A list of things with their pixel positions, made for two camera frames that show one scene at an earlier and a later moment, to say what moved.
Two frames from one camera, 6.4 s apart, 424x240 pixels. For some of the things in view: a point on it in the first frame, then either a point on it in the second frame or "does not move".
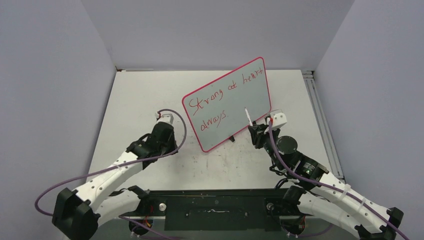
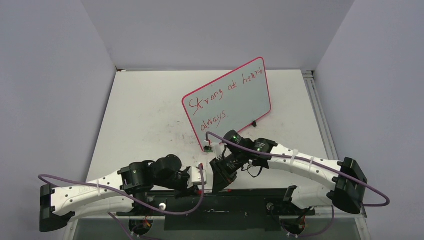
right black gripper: (258, 133) -> (222, 177)
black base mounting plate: (251, 210) does not move
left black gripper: (173, 146) -> (184, 191)
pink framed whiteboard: (216, 111) does not move
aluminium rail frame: (315, 88) does not move
